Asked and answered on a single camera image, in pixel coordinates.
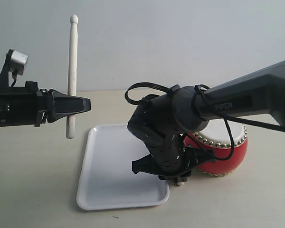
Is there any white rectangular plastic tray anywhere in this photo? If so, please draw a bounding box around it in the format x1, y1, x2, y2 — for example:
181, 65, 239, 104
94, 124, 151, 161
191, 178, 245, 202
76, 124, 170, 211

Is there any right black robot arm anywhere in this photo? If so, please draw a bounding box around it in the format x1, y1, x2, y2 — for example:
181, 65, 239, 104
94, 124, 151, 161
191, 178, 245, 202
124, 60, 285, 183

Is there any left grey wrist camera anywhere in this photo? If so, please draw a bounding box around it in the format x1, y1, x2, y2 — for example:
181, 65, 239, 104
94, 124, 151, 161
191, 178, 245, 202
0, 49, 29, 92

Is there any horizontal white wooden drumstick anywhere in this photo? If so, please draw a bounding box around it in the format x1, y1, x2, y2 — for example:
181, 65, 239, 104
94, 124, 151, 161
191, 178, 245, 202
66, 14, 78, 139

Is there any small red Chinese drum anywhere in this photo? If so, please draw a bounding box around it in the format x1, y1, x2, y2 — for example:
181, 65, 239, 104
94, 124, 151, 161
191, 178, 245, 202
184, 119, 248, 176

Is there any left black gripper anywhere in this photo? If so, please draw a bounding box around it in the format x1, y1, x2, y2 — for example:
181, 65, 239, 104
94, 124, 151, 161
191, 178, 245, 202
0, 81, 91, 127

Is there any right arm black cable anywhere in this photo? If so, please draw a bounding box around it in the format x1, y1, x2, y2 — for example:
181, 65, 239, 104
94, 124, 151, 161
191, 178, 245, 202
124, 82, 285, 164

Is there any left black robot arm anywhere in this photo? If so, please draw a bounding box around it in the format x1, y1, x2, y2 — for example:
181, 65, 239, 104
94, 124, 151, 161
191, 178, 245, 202
0, 81, 91, 127

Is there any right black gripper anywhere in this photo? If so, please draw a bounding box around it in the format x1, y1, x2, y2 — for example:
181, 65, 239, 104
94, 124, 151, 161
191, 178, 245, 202
132, 142, 215, 183

